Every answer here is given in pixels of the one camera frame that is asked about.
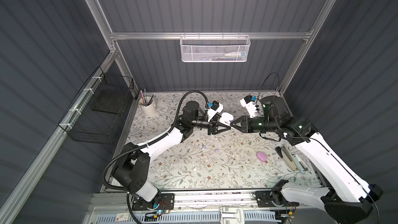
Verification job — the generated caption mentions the beige black stapler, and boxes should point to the beige black stapler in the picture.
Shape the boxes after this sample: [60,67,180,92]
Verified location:
[275,145,309,174]

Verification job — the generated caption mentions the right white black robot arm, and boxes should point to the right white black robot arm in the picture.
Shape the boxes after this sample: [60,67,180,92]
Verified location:
[230,95,383,224]

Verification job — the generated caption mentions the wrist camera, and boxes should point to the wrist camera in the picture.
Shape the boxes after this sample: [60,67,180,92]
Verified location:
[207,101,224,122]
[239,95,260,118]

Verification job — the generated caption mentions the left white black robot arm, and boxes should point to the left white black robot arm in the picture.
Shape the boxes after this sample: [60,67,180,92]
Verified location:
[111,101,231,206]

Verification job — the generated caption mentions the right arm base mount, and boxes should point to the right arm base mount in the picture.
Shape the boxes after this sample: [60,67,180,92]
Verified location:
[252,190,300,207]

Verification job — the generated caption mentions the white earbud case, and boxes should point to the white earbud case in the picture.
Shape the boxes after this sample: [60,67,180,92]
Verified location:
[219,113,234,126]

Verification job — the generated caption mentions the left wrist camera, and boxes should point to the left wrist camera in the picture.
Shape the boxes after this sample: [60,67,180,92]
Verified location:
[207,101,224,122]

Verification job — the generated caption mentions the white wire mesh basket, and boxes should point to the white wire mesh basket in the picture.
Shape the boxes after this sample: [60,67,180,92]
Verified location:
[179,35,251,63]

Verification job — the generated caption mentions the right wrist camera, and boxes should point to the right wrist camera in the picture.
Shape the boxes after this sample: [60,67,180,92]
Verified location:
[239,95,260,118]

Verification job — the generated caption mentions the tube in white basket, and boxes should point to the tube in white basket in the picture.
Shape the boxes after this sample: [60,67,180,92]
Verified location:
[215,51,247,60]

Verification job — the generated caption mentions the pink earbud charging case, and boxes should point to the pink earbud charging case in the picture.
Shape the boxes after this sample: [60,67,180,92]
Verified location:
[256,151,268,162]

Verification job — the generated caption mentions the white pen holder cup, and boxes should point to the white pen holder cup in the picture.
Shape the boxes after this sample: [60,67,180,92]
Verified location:
[138,90,157,117]

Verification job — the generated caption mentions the black wire mesh basket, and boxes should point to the black wire mesh basket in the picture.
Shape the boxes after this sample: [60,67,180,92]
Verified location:
[59,69,135,145]

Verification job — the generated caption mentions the black corrugated cable conduit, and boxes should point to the black corrugated cable conduit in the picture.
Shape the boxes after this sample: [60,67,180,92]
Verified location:
[102,90,209,224]

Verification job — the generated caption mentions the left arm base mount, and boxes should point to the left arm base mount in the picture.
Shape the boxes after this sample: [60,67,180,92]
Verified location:
[132,193,175,211]

